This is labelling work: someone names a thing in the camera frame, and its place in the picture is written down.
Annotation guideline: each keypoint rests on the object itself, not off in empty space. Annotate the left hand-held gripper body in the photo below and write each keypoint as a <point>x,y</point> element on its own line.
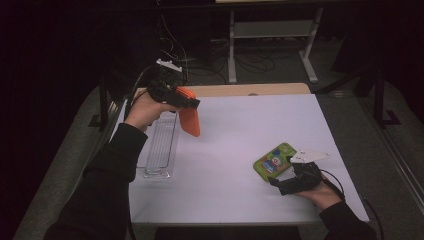
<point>165,88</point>

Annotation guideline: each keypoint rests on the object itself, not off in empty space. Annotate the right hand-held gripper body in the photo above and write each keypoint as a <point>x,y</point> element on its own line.
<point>310,176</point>

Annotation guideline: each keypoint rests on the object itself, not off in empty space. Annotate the orange phone case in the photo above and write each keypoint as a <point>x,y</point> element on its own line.
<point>190,121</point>

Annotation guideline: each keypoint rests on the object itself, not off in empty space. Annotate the green colourful box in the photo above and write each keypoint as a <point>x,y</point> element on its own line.
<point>271,163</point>

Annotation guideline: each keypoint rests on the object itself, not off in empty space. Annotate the clear plastic tray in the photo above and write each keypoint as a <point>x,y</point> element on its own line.
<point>161,146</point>

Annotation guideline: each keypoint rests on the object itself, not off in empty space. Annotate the person's right hand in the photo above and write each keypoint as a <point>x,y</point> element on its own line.
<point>323,198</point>

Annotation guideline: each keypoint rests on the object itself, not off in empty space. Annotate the person's left hand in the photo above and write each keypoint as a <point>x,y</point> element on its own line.
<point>143,111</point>

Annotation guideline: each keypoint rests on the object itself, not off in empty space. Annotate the light wooden table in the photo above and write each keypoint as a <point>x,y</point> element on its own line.
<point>233,90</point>

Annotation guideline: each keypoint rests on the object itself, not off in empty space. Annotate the black metal stand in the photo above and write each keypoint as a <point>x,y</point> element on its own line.
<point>380,100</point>
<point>104,103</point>

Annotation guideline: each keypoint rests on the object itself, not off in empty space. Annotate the metal floor rail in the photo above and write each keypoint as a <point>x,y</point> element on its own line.
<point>396,156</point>

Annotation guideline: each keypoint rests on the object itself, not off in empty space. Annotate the white metal desk frame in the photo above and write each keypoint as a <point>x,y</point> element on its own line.
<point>273,29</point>

